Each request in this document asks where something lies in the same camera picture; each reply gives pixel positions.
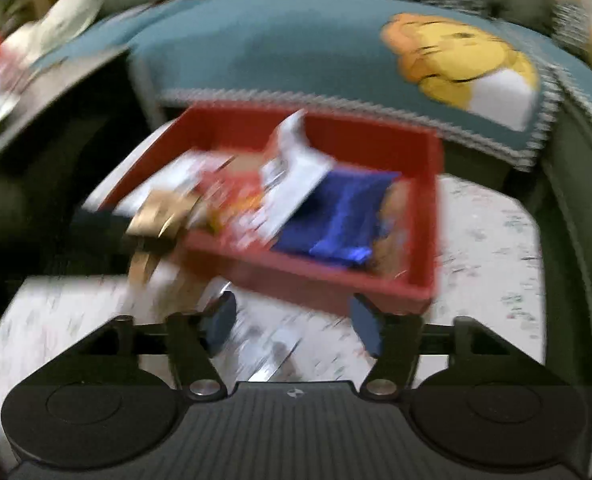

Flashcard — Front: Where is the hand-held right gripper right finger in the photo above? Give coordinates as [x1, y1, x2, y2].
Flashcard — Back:
[350, 292, 551, 403]

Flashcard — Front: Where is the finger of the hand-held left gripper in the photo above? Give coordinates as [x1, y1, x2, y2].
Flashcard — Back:
[71, 207, 137, 246]

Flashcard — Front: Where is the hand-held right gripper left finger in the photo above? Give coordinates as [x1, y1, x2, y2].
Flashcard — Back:
[41, 290, 239, 403]

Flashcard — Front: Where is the small beige packet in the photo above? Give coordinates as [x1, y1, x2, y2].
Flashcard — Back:
[126, 191, 203, 291]

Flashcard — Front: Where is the red cardboard box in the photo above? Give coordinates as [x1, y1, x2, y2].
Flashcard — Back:
[98, 102, 444, 313]

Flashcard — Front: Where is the clear bread packet red label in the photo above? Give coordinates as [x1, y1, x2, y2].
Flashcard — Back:
[121, 152, 227, 211]

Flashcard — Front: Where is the clear packet of fried snack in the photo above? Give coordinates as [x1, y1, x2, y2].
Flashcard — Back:
[371, 180, 417, 276]

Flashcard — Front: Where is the dark blue foil packet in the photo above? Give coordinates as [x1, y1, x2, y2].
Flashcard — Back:
[271, 170, 401, 266]

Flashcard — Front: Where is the red snack packet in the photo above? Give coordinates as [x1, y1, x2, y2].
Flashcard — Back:
[196, 165, 277, 251]

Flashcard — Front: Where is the white packet with pancake picture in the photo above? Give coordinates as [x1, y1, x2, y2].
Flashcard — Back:
[258, 110, 334, 238]

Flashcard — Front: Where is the black side table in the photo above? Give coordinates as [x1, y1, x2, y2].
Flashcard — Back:
[0, 45, 177, 306]

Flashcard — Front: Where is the white cloth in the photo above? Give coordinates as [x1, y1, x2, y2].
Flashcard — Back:
[6, 0, 109, 61]

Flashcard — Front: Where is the green sofa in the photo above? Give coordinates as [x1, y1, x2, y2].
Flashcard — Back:
[496, 0, 592, 461]

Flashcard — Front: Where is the teal lion print sofa cover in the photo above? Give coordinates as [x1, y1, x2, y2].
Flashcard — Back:
[36, 0, 564, 171]

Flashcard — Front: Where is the teal houndstooth trimmed sofa cover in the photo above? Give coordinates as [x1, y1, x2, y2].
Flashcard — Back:
[540, 0, 592, 136]

